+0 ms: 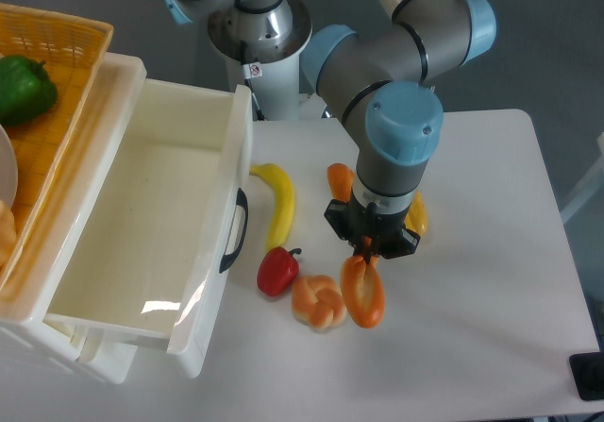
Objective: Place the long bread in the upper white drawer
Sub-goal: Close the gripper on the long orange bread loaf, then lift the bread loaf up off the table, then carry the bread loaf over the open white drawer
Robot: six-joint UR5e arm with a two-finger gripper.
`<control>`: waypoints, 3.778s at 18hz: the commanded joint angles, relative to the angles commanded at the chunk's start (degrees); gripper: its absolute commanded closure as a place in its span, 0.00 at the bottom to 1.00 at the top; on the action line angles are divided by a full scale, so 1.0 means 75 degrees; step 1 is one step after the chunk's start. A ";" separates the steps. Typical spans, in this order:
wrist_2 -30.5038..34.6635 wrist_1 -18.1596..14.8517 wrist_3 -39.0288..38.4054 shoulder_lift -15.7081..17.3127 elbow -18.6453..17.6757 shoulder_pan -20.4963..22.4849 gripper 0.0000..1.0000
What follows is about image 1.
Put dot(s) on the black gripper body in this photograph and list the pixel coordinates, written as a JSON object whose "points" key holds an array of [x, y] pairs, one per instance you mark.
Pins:
{"points": [[390, 237]]}

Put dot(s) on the long orange bread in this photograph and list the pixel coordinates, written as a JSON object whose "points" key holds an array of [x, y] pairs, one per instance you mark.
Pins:
{"points": [[362, 291]]}

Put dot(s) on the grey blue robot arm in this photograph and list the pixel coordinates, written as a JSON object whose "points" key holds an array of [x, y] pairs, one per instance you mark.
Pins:
{"points": [[377, 88]]}

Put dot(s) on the orange croissant bread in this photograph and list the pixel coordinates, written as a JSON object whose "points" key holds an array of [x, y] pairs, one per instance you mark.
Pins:
{"points": [[340, 180]]}

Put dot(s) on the braided knot bread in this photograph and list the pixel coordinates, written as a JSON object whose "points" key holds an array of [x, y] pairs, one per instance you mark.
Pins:
{"points": [[317, 302]]}

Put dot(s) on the open white upper drawer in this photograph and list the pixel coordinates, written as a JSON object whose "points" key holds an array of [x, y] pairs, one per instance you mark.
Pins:
{"points": [[145, 271]]}

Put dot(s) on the white plastic drawer cabinet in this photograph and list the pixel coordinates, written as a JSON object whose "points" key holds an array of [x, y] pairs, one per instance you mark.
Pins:
{"points": [[28, 336]]}

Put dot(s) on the yellow bell pepper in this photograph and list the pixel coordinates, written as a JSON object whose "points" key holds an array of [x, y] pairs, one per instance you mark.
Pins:
{"points": [[417, 217]]}

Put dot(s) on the yellow banana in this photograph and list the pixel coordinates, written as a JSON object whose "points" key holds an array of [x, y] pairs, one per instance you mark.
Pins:
{"points": [[284, 202]]}

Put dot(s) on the red bell pepper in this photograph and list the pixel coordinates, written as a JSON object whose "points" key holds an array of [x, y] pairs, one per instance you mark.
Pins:
{"points": [[277, 270]]}

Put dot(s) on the black device at table edge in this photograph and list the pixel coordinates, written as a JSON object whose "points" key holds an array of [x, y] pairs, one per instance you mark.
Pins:
{"points": [[587, 371]]}

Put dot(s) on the yellow wicker basket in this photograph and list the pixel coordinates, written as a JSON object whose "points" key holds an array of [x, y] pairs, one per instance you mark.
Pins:
{"points": [[72, 48]]}

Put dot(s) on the white plate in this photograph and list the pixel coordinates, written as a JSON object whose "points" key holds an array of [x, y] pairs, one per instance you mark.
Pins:
{"points": [[8, 170]]}

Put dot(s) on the green bell pepper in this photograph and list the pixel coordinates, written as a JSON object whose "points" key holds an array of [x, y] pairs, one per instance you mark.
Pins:
{"points": [[26, 90]]}

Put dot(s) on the dark blue drawer handle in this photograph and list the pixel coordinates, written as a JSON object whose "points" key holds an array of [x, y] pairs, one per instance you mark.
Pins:
{"points": [[237, 232]]}

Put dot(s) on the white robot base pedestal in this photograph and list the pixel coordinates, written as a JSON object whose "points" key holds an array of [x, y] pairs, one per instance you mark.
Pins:
{"points": [[262, 51]]}

